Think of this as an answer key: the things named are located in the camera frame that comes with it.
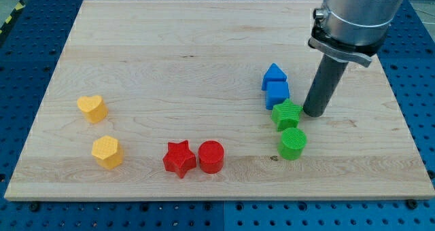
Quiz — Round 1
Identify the yellow hexagon block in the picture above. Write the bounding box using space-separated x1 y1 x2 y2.
92 135 124 170

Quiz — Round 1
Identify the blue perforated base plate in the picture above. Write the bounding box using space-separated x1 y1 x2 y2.
1 0 434 230

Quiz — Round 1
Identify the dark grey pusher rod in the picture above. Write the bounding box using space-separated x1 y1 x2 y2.
303 54 348 118

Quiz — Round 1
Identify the green cylinder block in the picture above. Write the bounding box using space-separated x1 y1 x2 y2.
277 128 307 160

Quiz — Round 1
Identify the blue cube block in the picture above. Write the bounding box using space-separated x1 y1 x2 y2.
265 82 290 110

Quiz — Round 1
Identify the red cylinder block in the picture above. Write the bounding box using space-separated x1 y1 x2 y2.
198 141 224 174

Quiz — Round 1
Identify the yellow heart block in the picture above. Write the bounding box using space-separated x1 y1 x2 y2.
77 95 108 124

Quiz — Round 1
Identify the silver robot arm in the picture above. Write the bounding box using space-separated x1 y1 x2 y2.
308 0 403 67

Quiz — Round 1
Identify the light wooden board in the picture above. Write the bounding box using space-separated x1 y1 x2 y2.
5 0 434 201

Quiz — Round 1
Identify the blue triangle block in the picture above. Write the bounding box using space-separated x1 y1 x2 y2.
262 63 288 90

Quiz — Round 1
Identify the red star block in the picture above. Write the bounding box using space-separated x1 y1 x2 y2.
162 140 196 179

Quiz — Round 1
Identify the green star block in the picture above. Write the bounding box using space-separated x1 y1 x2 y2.
271 99 302 132

